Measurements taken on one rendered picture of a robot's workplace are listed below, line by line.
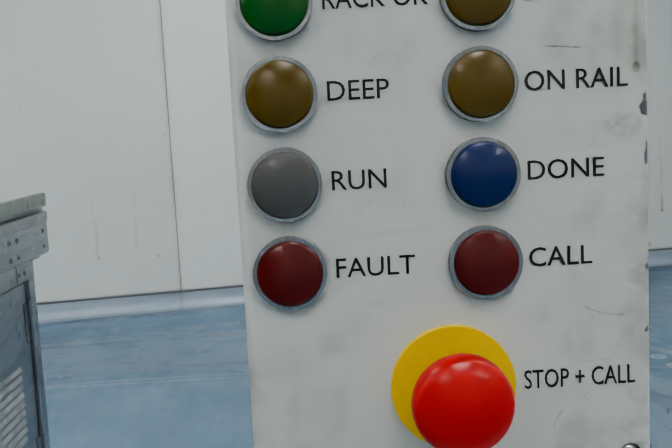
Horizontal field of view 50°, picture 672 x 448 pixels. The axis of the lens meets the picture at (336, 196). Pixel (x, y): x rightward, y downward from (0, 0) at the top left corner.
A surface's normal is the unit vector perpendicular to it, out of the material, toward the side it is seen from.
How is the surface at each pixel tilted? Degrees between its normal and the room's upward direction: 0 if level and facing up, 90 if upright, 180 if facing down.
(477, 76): 88
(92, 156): 90
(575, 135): 90
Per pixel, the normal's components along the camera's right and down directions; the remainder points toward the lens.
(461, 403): -0.01, 0.03
